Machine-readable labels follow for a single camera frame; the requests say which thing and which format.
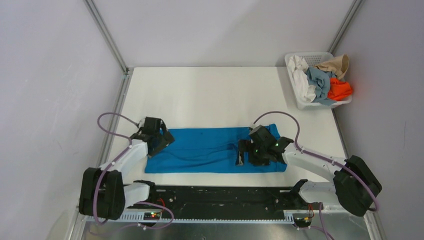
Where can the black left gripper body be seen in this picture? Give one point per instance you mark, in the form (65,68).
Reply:
(162,140)

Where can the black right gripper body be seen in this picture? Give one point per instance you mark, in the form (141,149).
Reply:
(257,155)

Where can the bright blue t-shirt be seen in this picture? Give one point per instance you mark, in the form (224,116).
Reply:
(206,150)

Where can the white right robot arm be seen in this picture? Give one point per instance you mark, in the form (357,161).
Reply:
(349,183)

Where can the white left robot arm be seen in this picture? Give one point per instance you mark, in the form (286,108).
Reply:
(104,195)

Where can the white crumpled t-shirt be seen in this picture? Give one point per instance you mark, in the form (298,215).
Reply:
(298,66)

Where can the right controller board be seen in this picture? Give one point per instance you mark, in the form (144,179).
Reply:
(302,222)

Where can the left controller board with LEDs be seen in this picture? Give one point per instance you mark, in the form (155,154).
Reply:
(152,216)

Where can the white plastic laundry basket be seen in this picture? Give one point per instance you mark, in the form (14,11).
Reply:
(312,59)

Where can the grey-blue crumpled t-shirt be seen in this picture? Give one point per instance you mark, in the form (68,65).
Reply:
(321,81)

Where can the orange crumpled t-shirt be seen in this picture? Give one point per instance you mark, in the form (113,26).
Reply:
(339,89)

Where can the beige crumpled t-shirt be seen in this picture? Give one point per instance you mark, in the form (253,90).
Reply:
(338,65)

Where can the aluminium front frame rail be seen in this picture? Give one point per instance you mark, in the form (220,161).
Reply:
(328,222)

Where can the aluminium left corner post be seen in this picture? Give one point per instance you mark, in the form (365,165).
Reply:
(106,34)

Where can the aluminium corner post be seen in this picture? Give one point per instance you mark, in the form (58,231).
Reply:
(106,34)
(345,24)

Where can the aluminium right corner post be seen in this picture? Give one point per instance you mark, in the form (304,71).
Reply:
(345,24)

